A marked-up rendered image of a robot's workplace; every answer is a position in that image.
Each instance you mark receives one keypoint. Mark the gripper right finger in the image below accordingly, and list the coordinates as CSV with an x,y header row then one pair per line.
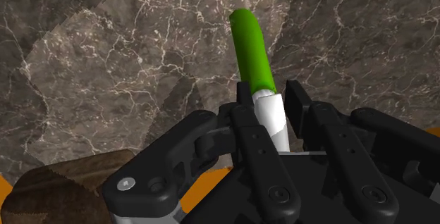
x,y
343,154

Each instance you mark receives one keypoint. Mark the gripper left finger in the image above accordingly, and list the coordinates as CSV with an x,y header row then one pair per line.
x,y
252,154

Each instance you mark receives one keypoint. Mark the brown rough rounded block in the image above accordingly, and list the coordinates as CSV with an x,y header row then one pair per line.
x,y
51,192

